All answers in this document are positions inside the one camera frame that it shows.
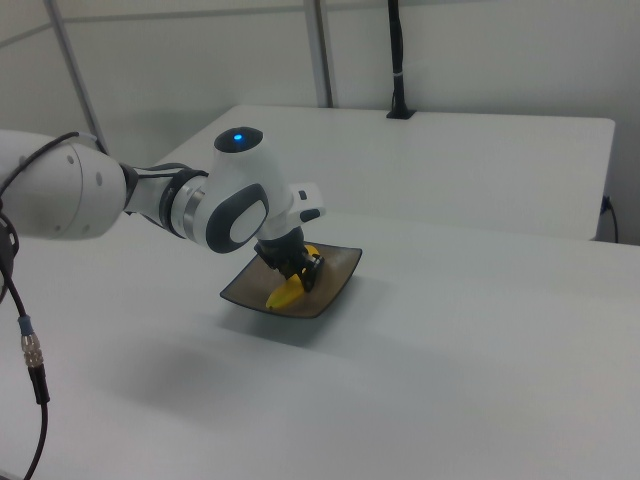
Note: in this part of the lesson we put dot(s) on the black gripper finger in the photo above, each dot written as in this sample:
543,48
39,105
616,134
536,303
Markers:
314,270
289,272

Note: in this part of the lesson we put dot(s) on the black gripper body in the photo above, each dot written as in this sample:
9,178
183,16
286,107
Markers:
282,247

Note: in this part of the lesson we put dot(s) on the yellow banana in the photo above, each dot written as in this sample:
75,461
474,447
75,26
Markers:
285,296

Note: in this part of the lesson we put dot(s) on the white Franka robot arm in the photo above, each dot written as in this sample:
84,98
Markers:
240,195

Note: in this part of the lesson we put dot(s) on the square brown ceramic plate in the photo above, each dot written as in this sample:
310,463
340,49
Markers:
330,287

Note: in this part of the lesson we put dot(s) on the white table with rounded corners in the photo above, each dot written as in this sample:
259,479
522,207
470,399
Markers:
450,165

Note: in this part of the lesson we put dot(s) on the slanted grey metal pole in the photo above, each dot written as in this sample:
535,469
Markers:
75,75

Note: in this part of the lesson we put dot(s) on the grey vertical partition frame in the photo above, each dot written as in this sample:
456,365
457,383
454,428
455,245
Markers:
320,50

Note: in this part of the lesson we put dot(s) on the black pole with base mount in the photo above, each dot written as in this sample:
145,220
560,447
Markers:
398,60

